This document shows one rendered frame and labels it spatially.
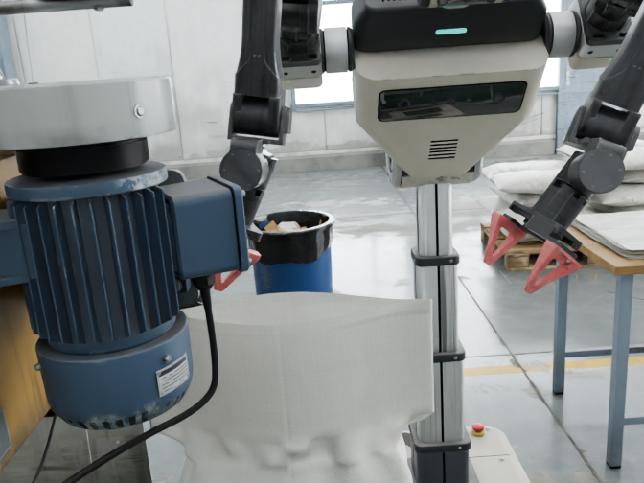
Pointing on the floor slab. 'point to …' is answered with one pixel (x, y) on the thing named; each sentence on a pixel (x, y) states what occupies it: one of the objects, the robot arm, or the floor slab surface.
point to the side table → (616, 264)
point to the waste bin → (294, 253)
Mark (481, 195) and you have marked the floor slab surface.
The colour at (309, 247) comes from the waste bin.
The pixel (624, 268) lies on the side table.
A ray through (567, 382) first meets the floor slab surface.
